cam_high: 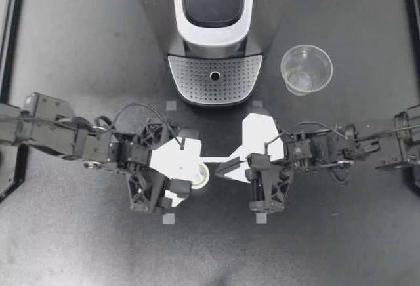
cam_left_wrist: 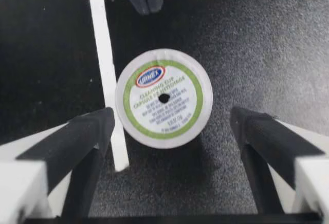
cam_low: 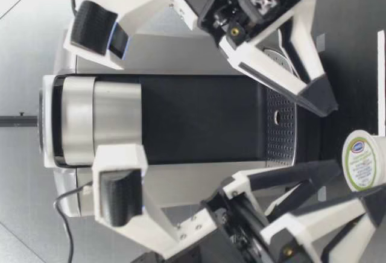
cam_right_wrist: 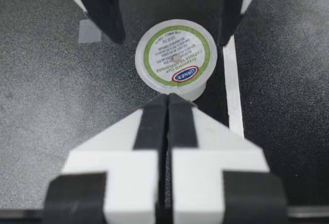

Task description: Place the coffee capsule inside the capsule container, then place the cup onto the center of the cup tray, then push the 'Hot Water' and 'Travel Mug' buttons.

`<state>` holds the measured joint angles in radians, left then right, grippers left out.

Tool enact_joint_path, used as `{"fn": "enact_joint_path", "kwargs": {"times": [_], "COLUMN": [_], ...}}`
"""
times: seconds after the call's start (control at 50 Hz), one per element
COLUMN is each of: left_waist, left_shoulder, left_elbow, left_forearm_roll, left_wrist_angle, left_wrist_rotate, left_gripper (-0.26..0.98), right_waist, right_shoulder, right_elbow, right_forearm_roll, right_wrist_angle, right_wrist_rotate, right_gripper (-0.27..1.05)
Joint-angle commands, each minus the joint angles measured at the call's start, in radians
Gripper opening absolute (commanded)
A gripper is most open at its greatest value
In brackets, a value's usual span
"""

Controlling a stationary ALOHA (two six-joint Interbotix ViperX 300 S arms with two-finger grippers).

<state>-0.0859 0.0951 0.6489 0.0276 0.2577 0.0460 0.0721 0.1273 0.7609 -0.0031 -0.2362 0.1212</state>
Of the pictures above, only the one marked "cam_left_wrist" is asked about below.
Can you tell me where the white coffee capsule green ring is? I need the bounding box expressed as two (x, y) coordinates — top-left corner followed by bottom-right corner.
(114, 49), (213, 148)

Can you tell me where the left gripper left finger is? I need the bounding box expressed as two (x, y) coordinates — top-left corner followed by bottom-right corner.
(0, 107), (116, 221)

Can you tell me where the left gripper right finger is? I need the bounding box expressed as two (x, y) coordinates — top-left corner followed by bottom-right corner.
(230, 106), (329, 221)

